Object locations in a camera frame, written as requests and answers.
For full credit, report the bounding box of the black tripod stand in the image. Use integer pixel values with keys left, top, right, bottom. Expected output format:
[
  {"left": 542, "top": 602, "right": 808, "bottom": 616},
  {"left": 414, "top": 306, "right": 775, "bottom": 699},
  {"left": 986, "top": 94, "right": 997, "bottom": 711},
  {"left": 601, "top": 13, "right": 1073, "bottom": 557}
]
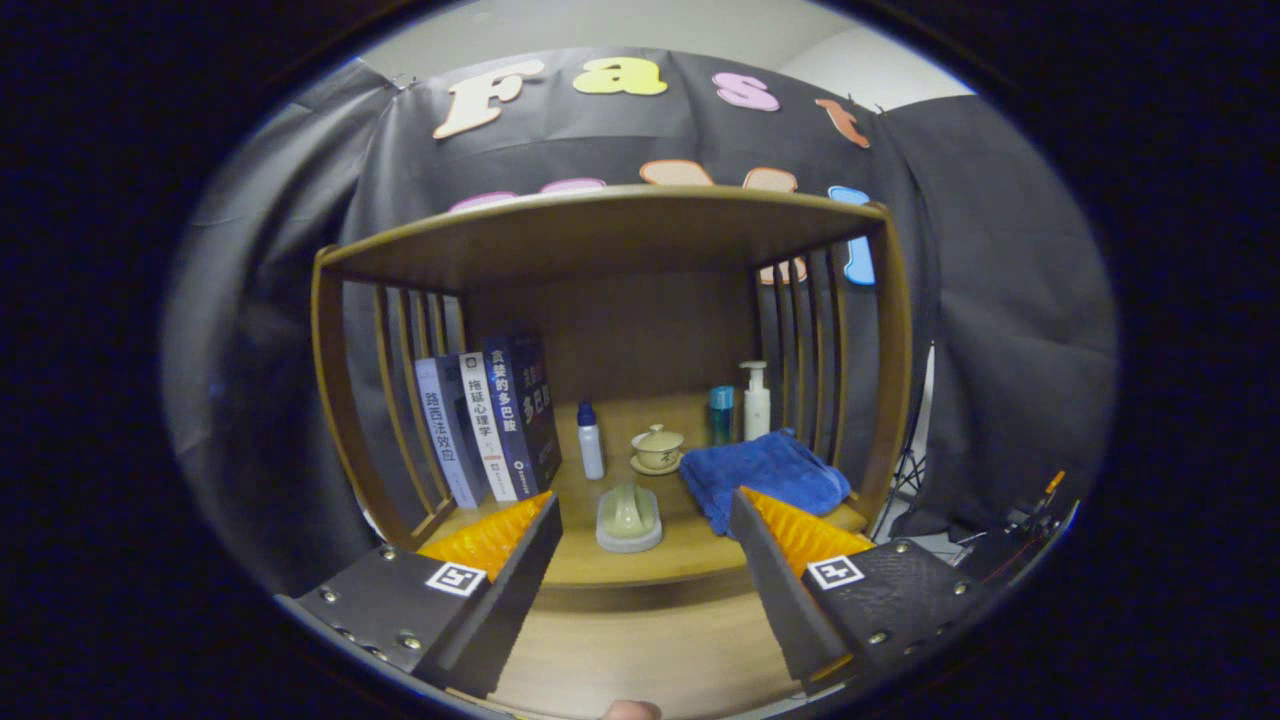
[{"left": 880, "top": 345, "right": 936, "bottom": 541}]

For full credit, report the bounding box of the wooden cabinet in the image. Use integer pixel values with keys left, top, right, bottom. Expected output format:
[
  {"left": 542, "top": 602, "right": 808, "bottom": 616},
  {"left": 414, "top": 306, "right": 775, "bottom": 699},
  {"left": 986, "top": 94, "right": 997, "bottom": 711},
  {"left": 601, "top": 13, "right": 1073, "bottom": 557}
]
[{"left": 310, "top": 185, "right": 916, "bottom": 611}]

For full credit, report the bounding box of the black backdrop cloth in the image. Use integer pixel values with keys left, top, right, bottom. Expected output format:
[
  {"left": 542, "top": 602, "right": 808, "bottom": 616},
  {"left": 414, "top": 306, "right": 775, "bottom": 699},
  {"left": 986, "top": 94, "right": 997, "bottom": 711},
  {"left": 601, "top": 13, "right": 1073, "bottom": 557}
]
[{"left": 160, "top": 45, "right": 1116, "bottom": 596}]

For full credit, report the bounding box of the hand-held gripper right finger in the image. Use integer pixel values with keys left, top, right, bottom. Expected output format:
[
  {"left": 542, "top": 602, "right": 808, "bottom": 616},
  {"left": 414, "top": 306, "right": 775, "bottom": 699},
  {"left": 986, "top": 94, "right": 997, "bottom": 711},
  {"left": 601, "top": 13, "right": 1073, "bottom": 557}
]
[{"left": 728, "top": 486, "right": 996, "bottom": 698}]

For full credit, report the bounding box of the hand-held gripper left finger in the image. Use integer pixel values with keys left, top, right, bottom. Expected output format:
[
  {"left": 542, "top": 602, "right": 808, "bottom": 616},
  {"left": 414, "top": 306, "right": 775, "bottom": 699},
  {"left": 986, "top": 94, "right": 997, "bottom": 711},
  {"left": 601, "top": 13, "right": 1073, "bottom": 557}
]
[{"left": 275, "top": 490, "right": 564, "bottom": 701}]

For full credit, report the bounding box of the wooden countertop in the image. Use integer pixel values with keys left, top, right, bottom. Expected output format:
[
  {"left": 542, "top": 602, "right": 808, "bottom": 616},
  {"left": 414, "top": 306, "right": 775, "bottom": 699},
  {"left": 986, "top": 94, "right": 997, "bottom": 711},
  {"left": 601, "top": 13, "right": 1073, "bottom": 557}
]
[{"left": 415, "top": 395, "right": 869, "bottom": 591}]

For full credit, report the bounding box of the white book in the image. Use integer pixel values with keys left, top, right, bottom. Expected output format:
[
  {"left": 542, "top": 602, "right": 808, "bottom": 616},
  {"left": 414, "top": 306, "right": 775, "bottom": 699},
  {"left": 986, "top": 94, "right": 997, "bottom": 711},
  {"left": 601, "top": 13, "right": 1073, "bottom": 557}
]
[{"left": 458, "top": 350, "right": 521, "bottom": 503}]

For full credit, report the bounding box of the green brush with grey sponge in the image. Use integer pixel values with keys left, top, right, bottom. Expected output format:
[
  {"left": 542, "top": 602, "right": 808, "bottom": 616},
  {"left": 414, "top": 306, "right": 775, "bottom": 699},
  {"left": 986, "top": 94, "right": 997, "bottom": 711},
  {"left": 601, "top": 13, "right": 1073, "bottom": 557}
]
[{"left": 596, "top": 480, "right": 664, "bottom": 554}]

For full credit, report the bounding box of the dark blue book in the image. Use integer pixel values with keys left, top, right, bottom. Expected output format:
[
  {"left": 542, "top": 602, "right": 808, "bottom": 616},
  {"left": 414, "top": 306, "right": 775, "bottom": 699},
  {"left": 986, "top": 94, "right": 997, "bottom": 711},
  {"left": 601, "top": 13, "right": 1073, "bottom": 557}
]
[{"left": 482, "top": 335, "right": 563, "bottom": 498}]

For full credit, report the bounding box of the white pump bottle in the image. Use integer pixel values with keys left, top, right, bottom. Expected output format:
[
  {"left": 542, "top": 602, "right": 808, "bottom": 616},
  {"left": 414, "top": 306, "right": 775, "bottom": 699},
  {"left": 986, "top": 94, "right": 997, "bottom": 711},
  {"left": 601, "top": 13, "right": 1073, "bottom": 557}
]
[{"left": 739, "top": 361, "right": 772, "bottom": 442}]

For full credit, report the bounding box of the blue folded towel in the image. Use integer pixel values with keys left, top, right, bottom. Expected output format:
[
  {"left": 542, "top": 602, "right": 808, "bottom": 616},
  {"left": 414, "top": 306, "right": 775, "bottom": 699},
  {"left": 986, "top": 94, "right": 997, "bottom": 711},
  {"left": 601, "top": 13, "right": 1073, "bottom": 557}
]
[{"left": 679, "top": 429, "right": 853, "bottom": 538}]

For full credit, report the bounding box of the light blue book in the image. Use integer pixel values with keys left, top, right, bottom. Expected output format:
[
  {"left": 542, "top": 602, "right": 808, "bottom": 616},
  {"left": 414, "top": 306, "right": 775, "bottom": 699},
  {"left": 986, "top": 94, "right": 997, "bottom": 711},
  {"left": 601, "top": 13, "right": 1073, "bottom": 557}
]
[{"left": 414, "top": 355, "right": 491, "bottom": 509}]

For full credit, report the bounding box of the white bottle with blue cap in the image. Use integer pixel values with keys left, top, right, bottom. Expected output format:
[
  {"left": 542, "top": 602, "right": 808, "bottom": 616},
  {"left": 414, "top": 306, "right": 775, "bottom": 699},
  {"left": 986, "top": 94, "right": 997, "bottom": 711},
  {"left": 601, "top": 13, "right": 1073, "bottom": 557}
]
[{"left": 577, "top": 401, "right": 606, "bottom": 481}]

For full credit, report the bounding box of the beige lidded tea cup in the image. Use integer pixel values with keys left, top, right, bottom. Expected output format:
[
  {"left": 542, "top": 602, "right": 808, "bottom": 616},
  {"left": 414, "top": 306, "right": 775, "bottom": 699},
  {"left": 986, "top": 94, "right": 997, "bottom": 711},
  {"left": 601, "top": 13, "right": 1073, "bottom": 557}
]
[{"left": 631, "top": 424, "right": 686, "bottom": 469}]

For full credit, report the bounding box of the dark equipment with red cables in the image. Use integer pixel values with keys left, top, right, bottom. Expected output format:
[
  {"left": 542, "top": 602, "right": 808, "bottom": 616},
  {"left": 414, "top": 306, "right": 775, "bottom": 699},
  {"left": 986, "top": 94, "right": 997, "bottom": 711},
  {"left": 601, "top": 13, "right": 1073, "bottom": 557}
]
[{"left": 950, "top": 470, "right": 1081, "bottom": 586}]

